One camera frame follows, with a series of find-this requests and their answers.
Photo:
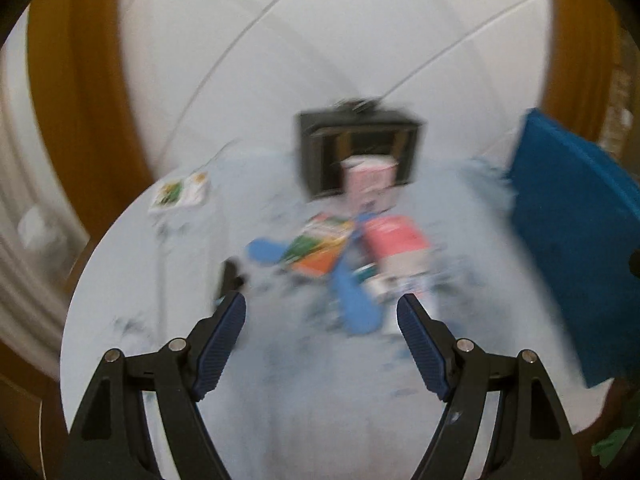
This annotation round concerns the pink white carton box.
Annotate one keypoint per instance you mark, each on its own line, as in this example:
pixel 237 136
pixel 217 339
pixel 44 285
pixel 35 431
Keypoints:
pixel 369 183

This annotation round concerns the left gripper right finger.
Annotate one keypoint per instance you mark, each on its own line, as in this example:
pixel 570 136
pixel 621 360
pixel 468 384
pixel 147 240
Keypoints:
pixel 531 437

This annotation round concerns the black gift bag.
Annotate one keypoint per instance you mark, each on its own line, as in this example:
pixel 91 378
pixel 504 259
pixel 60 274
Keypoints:
pixel 328 136

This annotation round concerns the blue shoe insole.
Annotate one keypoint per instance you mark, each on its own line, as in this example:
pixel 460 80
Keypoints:
pixel 360 314

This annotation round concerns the pink white pouch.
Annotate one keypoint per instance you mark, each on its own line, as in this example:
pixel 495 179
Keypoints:
pixel 398 247

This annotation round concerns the black folding umbrella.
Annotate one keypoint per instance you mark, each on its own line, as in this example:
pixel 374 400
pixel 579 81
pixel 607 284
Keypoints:
pixel 231 280

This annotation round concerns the white small bottle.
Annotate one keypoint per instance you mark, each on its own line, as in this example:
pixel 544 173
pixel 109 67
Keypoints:
pixel 382 288

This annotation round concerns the orange green small box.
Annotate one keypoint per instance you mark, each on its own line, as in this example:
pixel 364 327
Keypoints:
pixel 315 250

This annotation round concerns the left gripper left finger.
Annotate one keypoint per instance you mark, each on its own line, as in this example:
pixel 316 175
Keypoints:
pixel 110 436

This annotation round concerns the wooden door frame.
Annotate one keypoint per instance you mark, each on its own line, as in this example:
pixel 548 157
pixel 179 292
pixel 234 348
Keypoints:
pixel 83 110

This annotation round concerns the blue plastic storage bin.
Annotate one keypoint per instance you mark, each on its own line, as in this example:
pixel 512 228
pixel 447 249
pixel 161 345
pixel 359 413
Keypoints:
pixel 577 212

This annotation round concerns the green white card pack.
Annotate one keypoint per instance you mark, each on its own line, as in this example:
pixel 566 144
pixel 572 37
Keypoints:
pixel 178 193

